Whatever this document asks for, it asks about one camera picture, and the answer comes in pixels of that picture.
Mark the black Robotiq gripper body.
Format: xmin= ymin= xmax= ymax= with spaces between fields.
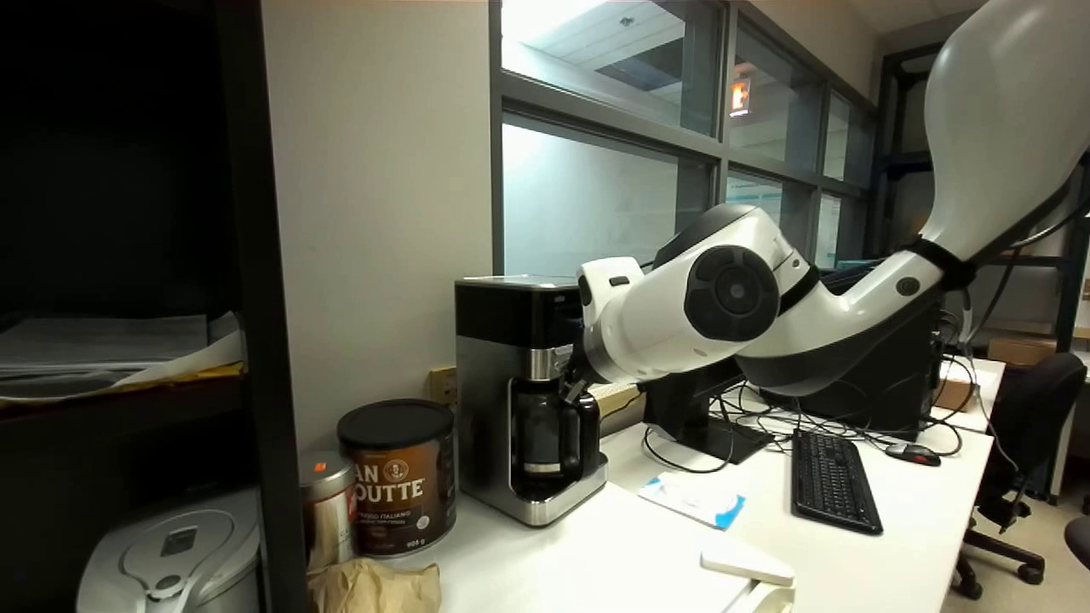
xmin=558 ymin=341 xmax=604 ymax=401

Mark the black steel drip coffee maker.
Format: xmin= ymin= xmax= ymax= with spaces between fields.
xmin=454 ymin=274 xmax=611 ymax=531

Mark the brown Van Houtte coffee can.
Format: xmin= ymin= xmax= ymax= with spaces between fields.
xmin=335 ymin=400 xmax=459 ymax=559

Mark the black computer monitor on stand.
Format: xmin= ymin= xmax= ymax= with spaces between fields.
xmin=636 ymin=368 xmax=776 ymax=465

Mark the white blue paper envelope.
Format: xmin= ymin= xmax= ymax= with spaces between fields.
xmin=635 ymin=465 xmax=752 ymax=534

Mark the white flat box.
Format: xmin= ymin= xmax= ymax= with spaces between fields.
xmin=696 ymin=549 xmax=802 ymax=613

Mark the black computer keyboard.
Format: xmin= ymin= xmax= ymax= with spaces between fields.
xmin=788 ymin=427 xmax=890 ymax=538

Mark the small steel canister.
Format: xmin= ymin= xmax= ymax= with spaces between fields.
xmin=296 ymin=452 xmax=359 ymax=573

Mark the crumpled brown paper bag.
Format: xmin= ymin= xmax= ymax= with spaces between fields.
xmin=308 ymin=556 xmax=445 ymax=613

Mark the large black computer monitor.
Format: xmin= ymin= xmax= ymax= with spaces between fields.
xmin=779 ymin=264 xmax=948 ymax=444

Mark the black computer mouse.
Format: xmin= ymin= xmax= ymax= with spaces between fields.
xmin=891 ymin=444 xmax=945 ymax=471

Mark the brown cardboard box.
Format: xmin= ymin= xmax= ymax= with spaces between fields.
xmin=930 ymin=376 xmax=986 ymax=414

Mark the white silver countertop appliance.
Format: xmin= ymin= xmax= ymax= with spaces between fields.
xmin=76 ymin=487 xmax=270 ymax=613

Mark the black office chair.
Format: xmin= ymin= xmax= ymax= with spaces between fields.
xmin=950 ymin=346 xmax=1090 ymax=602

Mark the stack of papers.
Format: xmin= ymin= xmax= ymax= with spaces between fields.
xmin=0 ymin=309 xmax=253 ymax=408

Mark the black shelving unit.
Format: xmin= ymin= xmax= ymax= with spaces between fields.
xmin=0 ymin=0 xmax=312 ymax=613

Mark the glass coffee carafe black handle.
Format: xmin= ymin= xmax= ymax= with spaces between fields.
xmin=509 ymin=378 xmax=604 ymax=504

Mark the black power cable loop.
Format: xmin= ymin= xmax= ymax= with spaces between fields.
xmin=636 ymin=419 xmax=742 ymax=479

